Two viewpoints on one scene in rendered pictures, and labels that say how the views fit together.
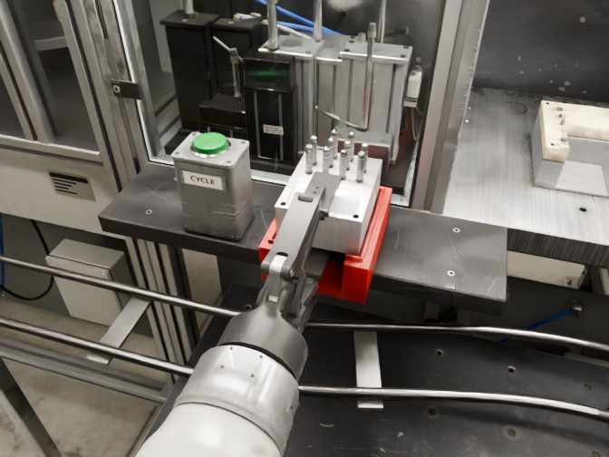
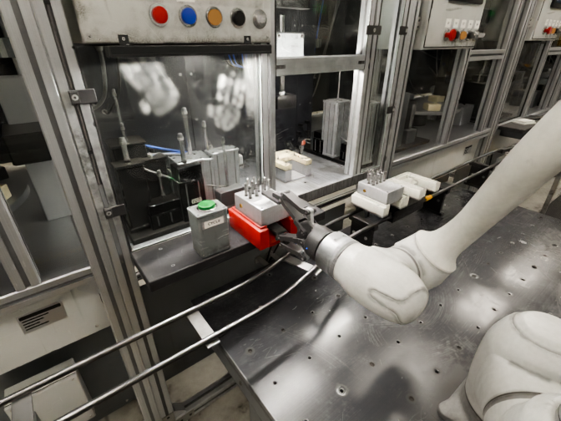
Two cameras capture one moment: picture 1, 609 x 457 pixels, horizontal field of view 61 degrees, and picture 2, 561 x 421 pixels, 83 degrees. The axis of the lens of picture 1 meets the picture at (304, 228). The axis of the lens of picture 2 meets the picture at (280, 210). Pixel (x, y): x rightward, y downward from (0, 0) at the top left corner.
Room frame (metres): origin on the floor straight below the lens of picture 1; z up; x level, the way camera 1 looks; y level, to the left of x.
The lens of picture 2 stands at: (0.01, 0.56, 1.38)
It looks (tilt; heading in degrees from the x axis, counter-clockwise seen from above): 28 degrees down; 305
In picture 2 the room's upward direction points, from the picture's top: straight up
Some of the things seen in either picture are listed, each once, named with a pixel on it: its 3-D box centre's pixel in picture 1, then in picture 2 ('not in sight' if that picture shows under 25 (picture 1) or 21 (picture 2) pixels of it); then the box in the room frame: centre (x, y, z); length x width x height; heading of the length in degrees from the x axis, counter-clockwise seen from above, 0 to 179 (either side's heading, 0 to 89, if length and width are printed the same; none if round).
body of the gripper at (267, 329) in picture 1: (271, 330); (313, 238); (0.30, 0.03, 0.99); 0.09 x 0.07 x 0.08; 163
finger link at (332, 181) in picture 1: (319, 194); (274, 196); (0.44, -0.02, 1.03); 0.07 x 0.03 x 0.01; 163
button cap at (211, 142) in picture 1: (210, 146); (206, 206); (0.54, 0.11, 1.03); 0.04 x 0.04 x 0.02
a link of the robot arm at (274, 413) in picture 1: (240, 402); (337, 255); (0.23, 0.05, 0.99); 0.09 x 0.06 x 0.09; 73
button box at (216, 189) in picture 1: (218, 181); (208, 225); (0.55, 0.11, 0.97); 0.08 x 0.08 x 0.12; 73
